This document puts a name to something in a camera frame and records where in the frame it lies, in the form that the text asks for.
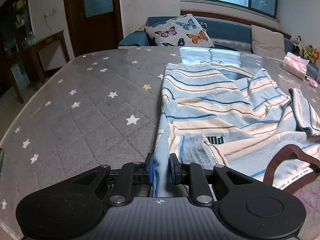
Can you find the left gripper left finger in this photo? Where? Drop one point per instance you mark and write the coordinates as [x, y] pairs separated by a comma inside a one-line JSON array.
[[132, 179]]

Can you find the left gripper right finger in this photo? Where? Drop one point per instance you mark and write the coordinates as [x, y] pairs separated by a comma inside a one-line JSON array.
[[191, 175]]

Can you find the blue striped knit garment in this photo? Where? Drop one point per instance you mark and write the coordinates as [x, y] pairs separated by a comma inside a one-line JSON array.
[[209, 119]]

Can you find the butterfly print pillow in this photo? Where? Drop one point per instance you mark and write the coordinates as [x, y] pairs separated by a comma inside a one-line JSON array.
[[182, 31]]

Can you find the dark wooden door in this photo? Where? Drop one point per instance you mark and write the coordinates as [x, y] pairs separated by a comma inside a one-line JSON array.
[[93, 25]]

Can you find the blue sofa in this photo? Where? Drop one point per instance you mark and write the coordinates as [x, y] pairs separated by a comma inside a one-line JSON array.
[[224, 34]]

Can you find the beige cushion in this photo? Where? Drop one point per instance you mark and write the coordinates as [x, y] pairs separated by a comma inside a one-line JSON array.
[[266, 41]]

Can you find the pink tissue pack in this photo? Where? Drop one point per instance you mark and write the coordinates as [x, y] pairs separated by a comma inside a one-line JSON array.
[[295, 65]]

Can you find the pink hair scrunchie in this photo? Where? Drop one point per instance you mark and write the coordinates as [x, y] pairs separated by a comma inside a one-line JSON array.
[[312, 82]]

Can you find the panda plush toy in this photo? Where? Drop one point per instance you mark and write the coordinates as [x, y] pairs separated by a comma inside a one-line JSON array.
[[296, 41]]

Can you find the colourful plush toys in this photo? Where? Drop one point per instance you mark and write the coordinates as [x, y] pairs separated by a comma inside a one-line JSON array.
[[310, 53]]

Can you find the dark display cabinet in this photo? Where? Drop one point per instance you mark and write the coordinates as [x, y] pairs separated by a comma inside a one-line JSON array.
[[15, 30]]

